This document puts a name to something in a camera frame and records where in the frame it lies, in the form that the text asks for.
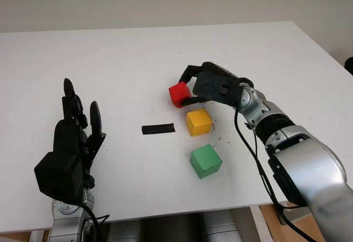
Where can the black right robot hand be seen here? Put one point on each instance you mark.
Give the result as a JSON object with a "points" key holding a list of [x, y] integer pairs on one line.
{"points": [[218, 69]]}

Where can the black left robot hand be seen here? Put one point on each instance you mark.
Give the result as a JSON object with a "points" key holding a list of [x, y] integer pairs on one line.
{"points": [[69, 140]]}

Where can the red wooden cube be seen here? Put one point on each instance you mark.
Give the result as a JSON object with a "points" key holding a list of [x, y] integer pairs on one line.
{"points": [[178, 94]]}

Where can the yellow wooden cube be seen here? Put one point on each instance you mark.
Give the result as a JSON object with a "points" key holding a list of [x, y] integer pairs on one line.
{"points": [[198, 123]]}

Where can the green wooden cube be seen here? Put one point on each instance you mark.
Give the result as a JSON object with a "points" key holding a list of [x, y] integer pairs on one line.
{"points": [[205, 160]]}

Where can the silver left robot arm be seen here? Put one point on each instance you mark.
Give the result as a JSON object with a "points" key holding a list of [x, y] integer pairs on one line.
{"points": [[66, 214]]}

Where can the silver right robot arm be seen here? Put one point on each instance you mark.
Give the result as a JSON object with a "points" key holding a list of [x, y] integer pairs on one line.
{"points": [[309, 164]]}

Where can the black tape strip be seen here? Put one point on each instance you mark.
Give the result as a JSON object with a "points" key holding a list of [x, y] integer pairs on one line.
{"points": [[158, 129]]}

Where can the white table leg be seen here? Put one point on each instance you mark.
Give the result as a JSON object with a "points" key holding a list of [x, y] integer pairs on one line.
{"points": [[36, 236], [255, 225]]}

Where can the black chair part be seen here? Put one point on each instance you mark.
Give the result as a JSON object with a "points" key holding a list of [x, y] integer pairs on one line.
{"points": [[349, 66]]}

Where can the silver right robot thigh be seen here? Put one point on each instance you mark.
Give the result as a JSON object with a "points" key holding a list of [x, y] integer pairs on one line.
{"points": [[220, 228]]}

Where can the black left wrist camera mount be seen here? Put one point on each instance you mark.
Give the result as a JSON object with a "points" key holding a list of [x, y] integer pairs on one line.
{"points": [[58, 173]]}

